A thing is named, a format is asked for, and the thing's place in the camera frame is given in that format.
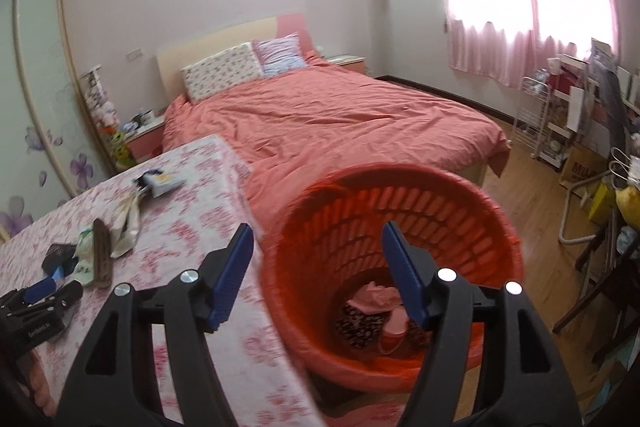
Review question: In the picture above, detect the red white paper cup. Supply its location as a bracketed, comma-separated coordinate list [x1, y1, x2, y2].
[378, 306, 409, 355]

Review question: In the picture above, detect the black floral scrunchie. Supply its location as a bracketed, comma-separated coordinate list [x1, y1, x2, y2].
[335, 305, 390, 349]

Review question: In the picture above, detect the left hand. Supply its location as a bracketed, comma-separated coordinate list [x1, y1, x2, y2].
[17, 350, 56, 418]

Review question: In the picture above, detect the black small pouch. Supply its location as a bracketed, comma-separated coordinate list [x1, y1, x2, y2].
[41, 244, 78, 277]

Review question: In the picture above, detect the light green sock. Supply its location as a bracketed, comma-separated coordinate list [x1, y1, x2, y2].
[70, 229, 96, 286]

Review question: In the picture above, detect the brown wooden comb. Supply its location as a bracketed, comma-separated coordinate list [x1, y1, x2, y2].
[92, 219, 113, 288]

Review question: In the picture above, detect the cream white sock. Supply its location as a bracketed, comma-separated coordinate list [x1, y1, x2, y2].
[111, 190, 141, 259]

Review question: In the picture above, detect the flower print sliding wardrobe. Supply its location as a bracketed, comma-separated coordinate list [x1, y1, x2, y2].
[1, 0, 114, 241]

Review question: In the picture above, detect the crumpled white tissue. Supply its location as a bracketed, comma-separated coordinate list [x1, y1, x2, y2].
[347, 282, 401, 314]

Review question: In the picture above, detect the pink white nightstand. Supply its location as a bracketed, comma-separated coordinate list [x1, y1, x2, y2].
[126, 116, 165, 164]

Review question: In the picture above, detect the hanging plush toy organizer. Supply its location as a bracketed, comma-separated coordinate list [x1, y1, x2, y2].
[80, 65, 137, 172]

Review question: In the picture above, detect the red plastic mesh basket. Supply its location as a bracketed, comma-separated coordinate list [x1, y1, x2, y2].
[262, 164, 524, 393]

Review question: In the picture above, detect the beige pink headboard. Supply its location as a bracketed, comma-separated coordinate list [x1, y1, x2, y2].
[156, 13, 314, 102]

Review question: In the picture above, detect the salmon pink duvet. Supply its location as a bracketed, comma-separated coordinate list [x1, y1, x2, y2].
[163, 53, 511, 233]

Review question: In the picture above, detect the floral white pillow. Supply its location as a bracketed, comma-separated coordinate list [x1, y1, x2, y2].
[181, 42, 264, 104]

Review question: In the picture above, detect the striped pink pillow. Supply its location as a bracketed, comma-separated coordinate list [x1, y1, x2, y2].
[252, 32, 307, 78]

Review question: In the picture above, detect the far pink nightstand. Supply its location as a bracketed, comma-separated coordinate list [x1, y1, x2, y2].
[326, 55, 369, 75]

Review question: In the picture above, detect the white wire rack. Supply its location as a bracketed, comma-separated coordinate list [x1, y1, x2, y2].
[511, 69, 588, 170]

